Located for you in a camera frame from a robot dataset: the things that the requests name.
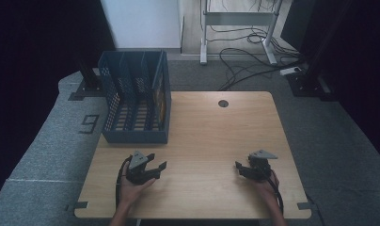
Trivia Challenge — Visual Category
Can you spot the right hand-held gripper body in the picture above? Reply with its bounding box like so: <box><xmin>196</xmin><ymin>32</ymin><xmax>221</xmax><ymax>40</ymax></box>
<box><xmin>246</xmin><ymin>149</ymin><xmax>278</xmax><ymax>183</ymax></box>

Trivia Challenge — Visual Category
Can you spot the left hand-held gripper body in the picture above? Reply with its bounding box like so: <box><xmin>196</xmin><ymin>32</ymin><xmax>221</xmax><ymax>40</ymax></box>
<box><xmin>124</xmin><ymin>150</ymin><xmax>155</xmax><ymax>186</ymax></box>

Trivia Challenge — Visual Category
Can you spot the blue plastic file organizer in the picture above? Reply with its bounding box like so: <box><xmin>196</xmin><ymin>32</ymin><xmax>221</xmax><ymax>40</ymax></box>
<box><xmin>98</xmin><ymin>50</ymin><xmax>172</xmax><ymax>145</ymax></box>

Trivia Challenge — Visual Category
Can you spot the colourful children's picture book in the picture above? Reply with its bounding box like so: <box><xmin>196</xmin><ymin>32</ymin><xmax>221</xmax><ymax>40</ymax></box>
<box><xmin>150</xmin><ymin>51</ymin><xmax>168</xmax><ymax>128</ymax></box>

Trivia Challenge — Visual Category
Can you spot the person's left hand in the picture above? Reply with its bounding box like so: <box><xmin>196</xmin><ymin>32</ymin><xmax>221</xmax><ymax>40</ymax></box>
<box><xmin>119</xmin><ymin>163</ymin><xmax>157</xmax><ymax>209</ymax></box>

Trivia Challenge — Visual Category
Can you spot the person's right hand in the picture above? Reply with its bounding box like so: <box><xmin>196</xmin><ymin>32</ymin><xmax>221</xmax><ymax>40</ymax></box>
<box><xmin>253</xmin><ymin>169</ymin><xmax>282</xmax><ymax>205</ymax></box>

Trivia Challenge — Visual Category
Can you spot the black metal stand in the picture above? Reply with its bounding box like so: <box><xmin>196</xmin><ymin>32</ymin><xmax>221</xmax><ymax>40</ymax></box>
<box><xmin>68</xmin><ymin>55</ymin><xmax>106</xmax><ymax>102</ymax></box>
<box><xmin>286</xmin><ymin>0</ymin><xmax>352</xmax><ymax>102</ymax></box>

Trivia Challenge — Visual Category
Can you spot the white power strip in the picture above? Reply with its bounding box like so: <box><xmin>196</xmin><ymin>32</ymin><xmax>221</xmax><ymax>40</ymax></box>
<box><xmin>278</xmin><ymin>66</ymin><xmax>302</xmax><ymax>76</ymax></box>

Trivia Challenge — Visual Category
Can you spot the white panel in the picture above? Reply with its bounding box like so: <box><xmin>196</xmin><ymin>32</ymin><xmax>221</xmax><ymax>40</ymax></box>
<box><xmin>100</xmin><ymin>0</ymin><xmax>182</xmax><ymax>53</ymax></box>

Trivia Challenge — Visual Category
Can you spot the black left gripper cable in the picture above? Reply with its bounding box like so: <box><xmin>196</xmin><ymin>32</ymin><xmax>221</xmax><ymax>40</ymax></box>
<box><xmin>115</xmin><ymin>154</ymin><xmax>133</xmax><ymax>210</ymax></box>

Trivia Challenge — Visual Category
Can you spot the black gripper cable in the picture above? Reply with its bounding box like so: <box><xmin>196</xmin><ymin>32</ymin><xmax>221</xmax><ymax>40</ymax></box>
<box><xmin>265</xmin><ymin>175</ymin><xmax>285</xmax><ymax>217</ymax></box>
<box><xmin>115</xmin><ymin>154</ymin><xmax>133</xmax><ymax>210</ymax></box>

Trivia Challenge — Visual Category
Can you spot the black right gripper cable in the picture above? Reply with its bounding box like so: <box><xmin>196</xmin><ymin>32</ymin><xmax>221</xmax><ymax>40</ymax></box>
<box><xmin>265</xmin><ymin>175</ymin><xmax>285</xmax><ymax>217</ymax></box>

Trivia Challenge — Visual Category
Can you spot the tangle of black floor cables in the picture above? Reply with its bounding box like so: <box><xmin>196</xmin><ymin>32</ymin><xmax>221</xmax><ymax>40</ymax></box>
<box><xmin>206</xmin><ymin>0</ymin><xmax>307</xmax><ymax>92</ymax></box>

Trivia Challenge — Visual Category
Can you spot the white metal desk frame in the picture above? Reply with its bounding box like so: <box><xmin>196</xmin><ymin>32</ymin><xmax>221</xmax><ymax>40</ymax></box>
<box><xmin>199</xmin><ymin>0</ymin><xmax>285</xmax><ymax>66</ymax></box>

